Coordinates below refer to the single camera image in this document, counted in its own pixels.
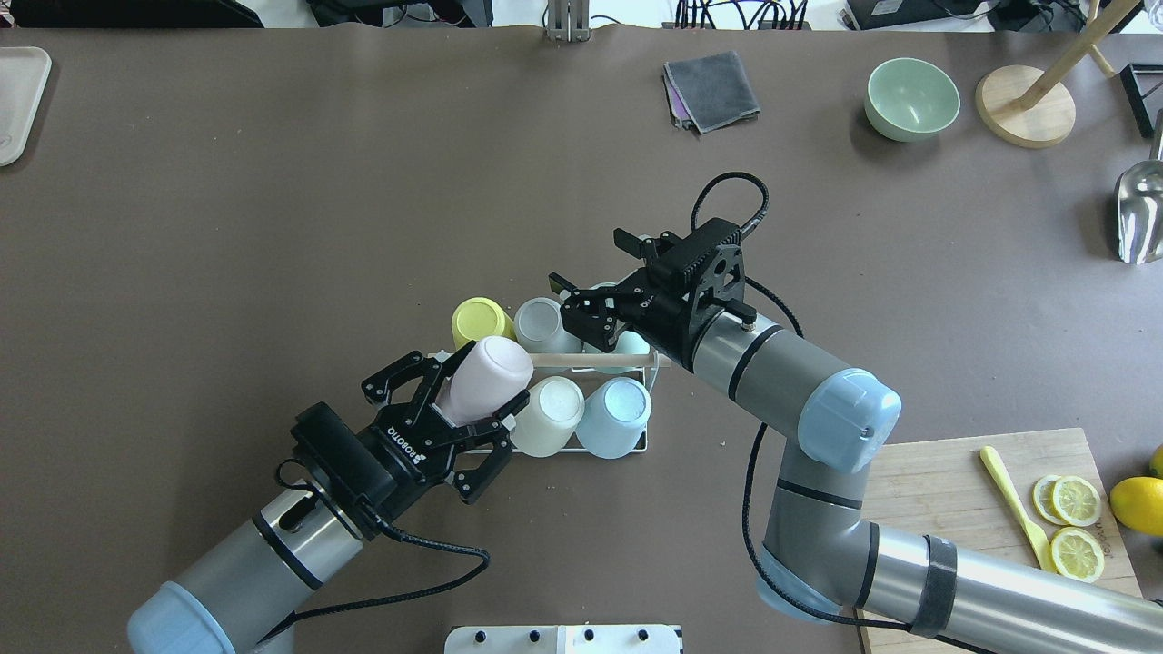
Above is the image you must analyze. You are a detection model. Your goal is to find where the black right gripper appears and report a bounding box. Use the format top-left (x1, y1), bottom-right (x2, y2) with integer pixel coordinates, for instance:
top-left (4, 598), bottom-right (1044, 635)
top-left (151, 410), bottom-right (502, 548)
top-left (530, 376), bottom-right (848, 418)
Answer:
top-left (549, 218), bottom-right (743, 370)

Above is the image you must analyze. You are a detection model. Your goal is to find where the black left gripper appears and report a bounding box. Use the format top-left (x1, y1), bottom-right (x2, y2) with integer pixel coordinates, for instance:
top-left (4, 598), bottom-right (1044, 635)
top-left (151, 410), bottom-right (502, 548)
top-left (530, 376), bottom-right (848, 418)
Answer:
top-left (288, 351), bottom-right (531, 528)

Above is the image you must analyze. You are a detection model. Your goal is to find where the pink plastic cup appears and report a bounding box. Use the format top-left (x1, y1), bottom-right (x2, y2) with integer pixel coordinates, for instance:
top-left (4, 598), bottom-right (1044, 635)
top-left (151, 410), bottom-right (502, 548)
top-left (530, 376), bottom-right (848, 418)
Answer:
top-left (435, 336), bottom-right (534, 426)

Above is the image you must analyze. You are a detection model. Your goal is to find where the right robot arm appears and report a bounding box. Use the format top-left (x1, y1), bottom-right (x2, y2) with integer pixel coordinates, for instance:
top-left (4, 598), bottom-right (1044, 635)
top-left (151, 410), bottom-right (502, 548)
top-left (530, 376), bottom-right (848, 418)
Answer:
top-left (550, 218), bottom-right (1162, 653)

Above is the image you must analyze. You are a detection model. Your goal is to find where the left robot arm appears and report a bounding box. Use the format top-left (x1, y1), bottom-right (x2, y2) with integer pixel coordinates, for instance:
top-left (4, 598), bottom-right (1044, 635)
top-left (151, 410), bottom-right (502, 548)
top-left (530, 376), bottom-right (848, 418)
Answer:
top-left (127, 337), bottom-right (534, 653)

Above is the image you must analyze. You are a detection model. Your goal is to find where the grey plastic cup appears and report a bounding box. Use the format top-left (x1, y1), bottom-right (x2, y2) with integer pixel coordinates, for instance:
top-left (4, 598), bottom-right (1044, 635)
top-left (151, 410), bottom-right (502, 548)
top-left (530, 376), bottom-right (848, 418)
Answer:
top-left (512, 297), bottom-right (582, 353)

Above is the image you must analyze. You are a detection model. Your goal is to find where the yellow plastic cup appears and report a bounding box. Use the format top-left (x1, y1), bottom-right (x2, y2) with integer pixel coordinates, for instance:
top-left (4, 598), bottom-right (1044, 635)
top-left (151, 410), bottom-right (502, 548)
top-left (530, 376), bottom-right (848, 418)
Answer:
top-left (450, 296), bottom-right (516, 351)

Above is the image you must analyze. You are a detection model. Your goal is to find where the light blue plastic cup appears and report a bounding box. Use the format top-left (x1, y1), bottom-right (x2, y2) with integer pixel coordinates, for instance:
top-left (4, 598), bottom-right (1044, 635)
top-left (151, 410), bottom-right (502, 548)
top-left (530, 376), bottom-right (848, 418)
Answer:
top-left (576, 377), bottom-right (652, 460)

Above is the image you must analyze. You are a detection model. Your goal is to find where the cream plastic cup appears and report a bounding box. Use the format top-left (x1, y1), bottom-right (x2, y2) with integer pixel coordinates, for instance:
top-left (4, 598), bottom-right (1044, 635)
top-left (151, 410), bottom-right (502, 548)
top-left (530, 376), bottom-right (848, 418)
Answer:
top-left (511, 376), bottom-right (585, 457)

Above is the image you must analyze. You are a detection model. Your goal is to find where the grey folded cloth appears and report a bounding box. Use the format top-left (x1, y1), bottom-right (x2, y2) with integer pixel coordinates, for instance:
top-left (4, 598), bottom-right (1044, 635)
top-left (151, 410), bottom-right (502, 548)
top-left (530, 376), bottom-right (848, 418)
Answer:
top-left (663, 50), bottom-right (761, 135)

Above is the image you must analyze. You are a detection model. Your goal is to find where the green bowl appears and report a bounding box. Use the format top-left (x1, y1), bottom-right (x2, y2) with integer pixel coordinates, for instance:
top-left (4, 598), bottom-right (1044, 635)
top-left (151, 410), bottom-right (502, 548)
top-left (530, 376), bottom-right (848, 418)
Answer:
top-left (863, 57), bottom-right (962, 144)

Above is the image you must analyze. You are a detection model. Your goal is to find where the wooden cutting board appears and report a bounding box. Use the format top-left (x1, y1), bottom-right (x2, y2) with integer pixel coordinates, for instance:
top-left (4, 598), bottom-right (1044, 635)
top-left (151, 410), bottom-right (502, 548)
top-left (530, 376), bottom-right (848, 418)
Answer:
top-left (861, 428), bottom-right (1142, 653)

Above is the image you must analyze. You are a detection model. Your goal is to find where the wooden mug tree stand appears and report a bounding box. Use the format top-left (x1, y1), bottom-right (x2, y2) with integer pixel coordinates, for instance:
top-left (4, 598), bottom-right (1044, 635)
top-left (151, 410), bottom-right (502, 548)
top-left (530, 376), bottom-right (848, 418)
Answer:
top-left (973, 1), bottom-right (1139, 149)

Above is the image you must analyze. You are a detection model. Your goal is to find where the yellow plastic knife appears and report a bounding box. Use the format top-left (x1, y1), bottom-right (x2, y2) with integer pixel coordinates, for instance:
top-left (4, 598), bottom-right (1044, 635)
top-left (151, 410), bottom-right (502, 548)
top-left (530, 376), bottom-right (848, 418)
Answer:
top-left (978, 445), bottom-right (1059, 574)

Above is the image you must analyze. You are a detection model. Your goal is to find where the lemon slice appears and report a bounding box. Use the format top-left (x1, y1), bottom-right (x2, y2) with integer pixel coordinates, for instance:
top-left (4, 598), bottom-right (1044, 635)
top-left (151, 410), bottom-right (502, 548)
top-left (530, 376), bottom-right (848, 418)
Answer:
top-left (1049, 526), bottom-right (1106, 583)
top-left (1050, 475), bottom-right (1103, 529)

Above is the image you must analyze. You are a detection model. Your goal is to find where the metal scoop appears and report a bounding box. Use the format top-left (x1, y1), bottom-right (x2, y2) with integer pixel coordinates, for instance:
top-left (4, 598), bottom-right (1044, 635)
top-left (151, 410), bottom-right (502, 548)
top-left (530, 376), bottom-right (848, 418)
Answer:
top-left (1116, 112), bottom-right (1162, 265)

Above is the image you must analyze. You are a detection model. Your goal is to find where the beige plastic tray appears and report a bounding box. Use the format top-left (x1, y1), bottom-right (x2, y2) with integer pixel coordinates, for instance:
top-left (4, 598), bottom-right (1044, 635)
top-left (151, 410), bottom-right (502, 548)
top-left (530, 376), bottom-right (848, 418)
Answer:
top-left (1, 47), bottom-right (53, 168)

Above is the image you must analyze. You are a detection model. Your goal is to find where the whole yellow lemon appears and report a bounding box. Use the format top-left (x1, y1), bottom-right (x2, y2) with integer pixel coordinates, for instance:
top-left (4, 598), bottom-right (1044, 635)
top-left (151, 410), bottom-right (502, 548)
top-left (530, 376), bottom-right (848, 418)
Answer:
top-left (1108, 476), bottom-right (1162, 538)

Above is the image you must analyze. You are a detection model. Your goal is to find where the white wire cup rack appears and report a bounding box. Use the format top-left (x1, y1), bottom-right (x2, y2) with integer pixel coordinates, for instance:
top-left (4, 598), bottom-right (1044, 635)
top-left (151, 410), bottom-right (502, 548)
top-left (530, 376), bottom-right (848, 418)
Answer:
top-left (427, 350), bottom-right (673, 455)

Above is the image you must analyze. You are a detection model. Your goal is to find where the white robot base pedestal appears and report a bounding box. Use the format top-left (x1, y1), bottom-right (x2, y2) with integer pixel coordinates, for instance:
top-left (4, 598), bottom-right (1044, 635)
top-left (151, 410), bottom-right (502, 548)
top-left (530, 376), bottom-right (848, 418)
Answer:
top-left (443, 623), bottom-right (685, 653)

